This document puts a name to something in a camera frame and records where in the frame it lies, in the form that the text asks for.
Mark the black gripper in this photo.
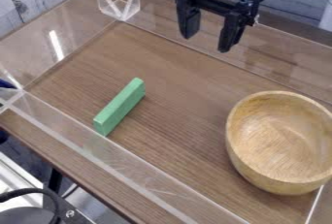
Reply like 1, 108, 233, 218
175, 0, 265, 52

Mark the green rectangular block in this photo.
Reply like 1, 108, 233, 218
93, 78, 146, 137

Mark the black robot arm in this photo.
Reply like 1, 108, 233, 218
174, 0, 265, 52

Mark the light wooden bowl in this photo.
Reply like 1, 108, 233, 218
226, 90, 332, 195

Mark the black table leg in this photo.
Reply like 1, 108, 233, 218
48, 169, 63, 193

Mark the clear acrylic enclosure wall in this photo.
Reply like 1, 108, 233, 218
0, 0, 332, 224

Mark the black metal bracket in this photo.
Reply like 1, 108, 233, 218
43, 195, 96, 224

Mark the black cable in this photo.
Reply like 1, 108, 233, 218
0, 187, 63, 224

